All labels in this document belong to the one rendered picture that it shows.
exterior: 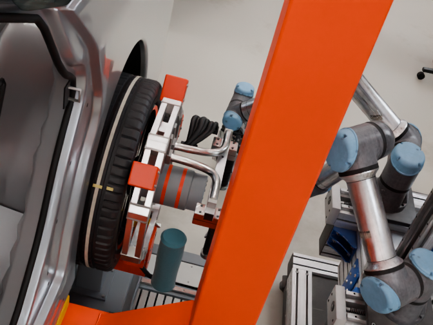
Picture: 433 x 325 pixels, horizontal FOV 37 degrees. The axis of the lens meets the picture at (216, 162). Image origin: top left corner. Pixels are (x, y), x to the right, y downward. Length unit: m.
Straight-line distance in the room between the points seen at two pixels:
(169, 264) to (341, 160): 0.73
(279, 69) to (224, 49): 3.43
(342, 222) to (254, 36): 2.60
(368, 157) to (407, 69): 3.28
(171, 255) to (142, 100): 0.54
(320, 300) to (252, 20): 2.73
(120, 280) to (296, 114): 1.62
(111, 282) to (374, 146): 1.28
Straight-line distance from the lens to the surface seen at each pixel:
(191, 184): 2.11
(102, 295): 2.60
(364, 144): 1.83
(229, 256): 1.48
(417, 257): 1.97
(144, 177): 1.82
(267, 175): 1.30
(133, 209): 1.91
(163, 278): 2.28
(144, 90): 2.00
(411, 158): 2.33
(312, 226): 3.43
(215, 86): 4.18
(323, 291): 2.89
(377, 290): 1.88
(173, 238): 2.16
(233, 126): 2.33
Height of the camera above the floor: 2.35
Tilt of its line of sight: 41 degrees down
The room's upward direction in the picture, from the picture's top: 15 degrees clockwise
